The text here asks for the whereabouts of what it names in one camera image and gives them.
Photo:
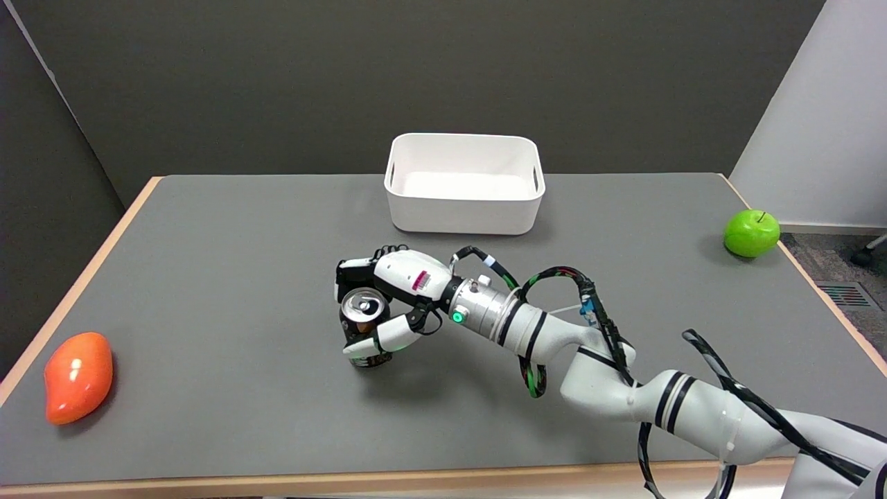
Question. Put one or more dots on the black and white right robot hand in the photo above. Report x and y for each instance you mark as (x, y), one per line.
(409, 274)

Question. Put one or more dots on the black drink can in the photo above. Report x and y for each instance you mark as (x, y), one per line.
(364, 309)

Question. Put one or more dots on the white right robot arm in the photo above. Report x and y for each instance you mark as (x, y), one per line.
(693, 409)

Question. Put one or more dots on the white plastic bin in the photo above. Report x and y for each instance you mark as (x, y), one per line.
(463, 201)

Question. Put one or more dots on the green apple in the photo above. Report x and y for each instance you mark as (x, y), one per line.
(751, 235)

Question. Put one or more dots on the orange mango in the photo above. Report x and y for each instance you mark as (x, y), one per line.
(77, 378)

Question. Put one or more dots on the floor vent grille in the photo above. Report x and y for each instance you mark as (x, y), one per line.
(845, 294)

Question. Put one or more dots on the black chair caster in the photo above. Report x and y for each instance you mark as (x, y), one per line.
(865, 256)

